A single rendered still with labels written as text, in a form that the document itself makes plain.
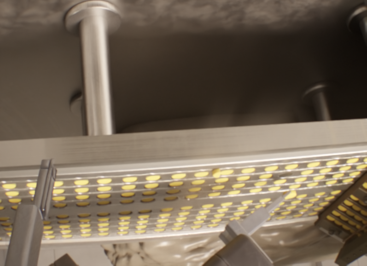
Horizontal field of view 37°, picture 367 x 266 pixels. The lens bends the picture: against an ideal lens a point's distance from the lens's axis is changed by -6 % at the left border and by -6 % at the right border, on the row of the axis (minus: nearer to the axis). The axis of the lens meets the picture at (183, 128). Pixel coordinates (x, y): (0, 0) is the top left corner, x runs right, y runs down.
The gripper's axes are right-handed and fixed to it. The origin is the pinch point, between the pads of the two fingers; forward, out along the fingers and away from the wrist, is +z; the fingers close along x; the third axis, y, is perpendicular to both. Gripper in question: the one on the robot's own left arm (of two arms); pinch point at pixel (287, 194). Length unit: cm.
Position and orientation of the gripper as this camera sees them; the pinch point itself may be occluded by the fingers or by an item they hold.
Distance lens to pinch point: 49.0
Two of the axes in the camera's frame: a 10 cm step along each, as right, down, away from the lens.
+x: 1.4, -4.4, -8.9
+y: 6.3, 7.3, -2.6
